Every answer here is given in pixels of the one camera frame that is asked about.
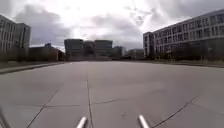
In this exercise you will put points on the group of distant buildings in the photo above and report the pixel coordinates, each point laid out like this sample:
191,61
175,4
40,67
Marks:
96,48

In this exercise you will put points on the tall grey building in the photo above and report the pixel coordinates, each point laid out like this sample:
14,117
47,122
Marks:
13,37

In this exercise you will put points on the robot's own part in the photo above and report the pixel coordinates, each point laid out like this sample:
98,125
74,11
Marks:
81,122
143,121

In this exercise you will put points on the grey kerb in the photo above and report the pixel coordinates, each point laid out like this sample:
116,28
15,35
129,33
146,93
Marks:
26,68

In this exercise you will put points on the grey concrete slab pavement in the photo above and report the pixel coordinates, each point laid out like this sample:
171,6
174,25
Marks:
110,83

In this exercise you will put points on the large pale office building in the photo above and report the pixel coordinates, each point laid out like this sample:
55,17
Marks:
190,36

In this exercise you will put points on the low dark building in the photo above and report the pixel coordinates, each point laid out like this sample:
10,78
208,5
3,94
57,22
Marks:
45,53

